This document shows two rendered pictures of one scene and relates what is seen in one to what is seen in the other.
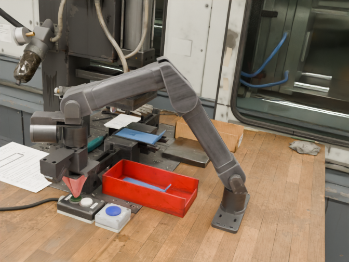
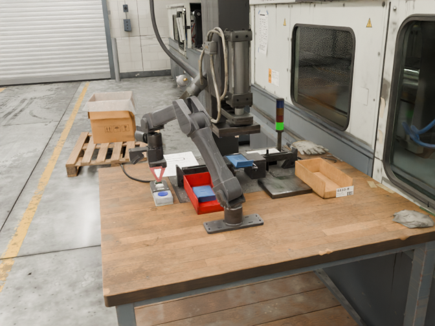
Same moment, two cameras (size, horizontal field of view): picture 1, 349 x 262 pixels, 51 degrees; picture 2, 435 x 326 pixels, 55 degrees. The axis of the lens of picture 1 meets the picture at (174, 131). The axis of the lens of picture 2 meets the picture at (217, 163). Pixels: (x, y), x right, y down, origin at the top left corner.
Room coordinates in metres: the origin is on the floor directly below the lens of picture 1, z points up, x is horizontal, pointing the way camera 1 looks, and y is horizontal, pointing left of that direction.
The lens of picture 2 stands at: (0.13, -1.20, 1.60)
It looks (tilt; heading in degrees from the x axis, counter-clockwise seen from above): 21 degrees down; 56
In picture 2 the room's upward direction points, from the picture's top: 2 degrees counter-clockwise
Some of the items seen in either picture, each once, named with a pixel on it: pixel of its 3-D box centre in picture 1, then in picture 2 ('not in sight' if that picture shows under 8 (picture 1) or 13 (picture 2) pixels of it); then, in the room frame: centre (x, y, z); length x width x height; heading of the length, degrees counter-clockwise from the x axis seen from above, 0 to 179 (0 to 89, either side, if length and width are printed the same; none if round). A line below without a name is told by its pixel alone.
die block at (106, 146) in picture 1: (131, 145); (239, 168); (1.16, 0.14, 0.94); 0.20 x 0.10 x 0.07; 161
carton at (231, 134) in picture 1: (209, 132); (322, 177); (1.37, -0.14, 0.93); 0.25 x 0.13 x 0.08; 71
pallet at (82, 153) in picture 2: not in sight; (118, 148); (1.79, 3.32, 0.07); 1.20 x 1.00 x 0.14; 65
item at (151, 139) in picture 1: (140, 132); (239, 158); (1.13, 0.11, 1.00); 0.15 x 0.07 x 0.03; 71
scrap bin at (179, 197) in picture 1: (150, 186); (204, 191); (0.91, 0.05, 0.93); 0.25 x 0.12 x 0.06; 71
